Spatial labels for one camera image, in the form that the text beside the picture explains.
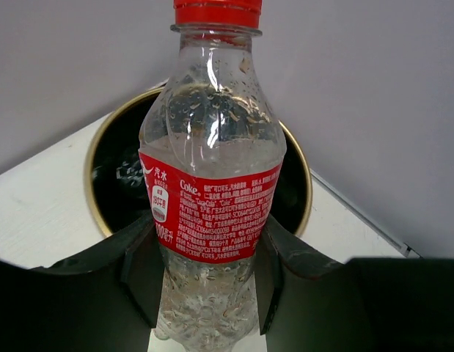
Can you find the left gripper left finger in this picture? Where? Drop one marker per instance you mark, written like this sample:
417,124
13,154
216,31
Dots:
105,298

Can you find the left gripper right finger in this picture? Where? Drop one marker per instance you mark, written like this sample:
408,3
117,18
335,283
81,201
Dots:
307,301

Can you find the red label coke bottle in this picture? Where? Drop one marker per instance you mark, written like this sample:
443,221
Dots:
211,151

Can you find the orange cylindrical bin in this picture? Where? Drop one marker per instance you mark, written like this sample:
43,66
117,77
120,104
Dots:
115,189

